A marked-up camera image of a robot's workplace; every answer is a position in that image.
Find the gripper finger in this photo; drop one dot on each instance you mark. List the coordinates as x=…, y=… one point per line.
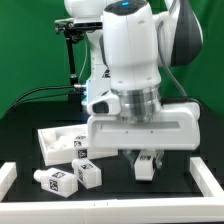
x=158, y=160
x=131, y=156

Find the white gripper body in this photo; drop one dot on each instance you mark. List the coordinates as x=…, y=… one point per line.
x=174, y=127

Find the white square tabletop tray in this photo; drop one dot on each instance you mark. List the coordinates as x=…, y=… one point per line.
x=55, y=156

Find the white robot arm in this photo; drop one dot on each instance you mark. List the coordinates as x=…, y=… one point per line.
x=134, y=43

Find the white U-shaped fence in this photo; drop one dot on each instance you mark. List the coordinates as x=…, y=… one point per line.
x=208, y=208

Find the camera on black stand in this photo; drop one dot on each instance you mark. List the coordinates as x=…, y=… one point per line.
x=90, y=33

